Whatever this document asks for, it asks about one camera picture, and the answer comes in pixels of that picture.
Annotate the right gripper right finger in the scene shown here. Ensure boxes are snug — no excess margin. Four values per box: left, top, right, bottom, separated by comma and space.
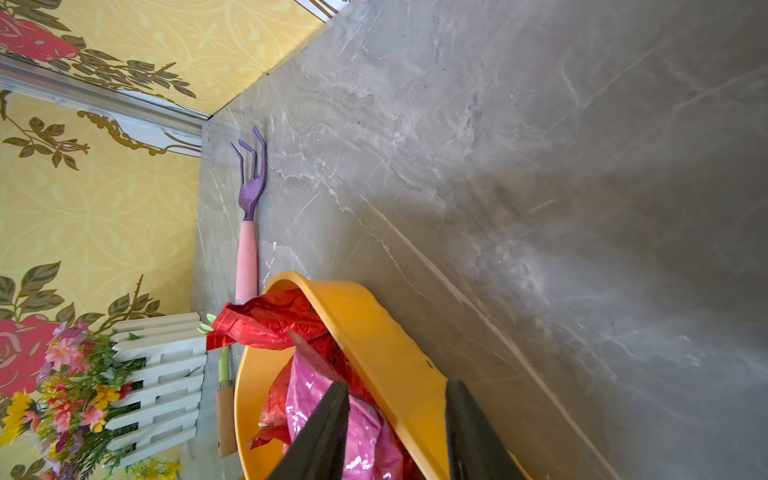
445, 380, 526, 480

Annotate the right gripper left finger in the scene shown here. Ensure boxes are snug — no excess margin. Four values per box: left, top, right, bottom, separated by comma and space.
267, 382, 350, 480

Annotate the pink tea bag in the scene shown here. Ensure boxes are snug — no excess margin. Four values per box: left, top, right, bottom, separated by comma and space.
285, 332, 405, 479

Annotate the orange plastic storage box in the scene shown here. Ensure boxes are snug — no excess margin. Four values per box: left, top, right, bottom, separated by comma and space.
233, 271, 533, 480

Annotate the red tea bag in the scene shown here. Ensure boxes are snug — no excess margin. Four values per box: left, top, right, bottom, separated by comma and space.
249, 333, 375, 450
206, 289, 328, 351

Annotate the green toy rake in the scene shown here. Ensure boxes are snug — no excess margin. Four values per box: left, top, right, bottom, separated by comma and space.
197, 314, 232, 385

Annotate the purple pink garden fork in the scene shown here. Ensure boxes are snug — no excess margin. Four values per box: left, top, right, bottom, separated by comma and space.
231, 127, 268, 304

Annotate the artificial flower bouquet fence pot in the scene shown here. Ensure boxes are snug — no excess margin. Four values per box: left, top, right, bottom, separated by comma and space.
1, 313, 207, 479

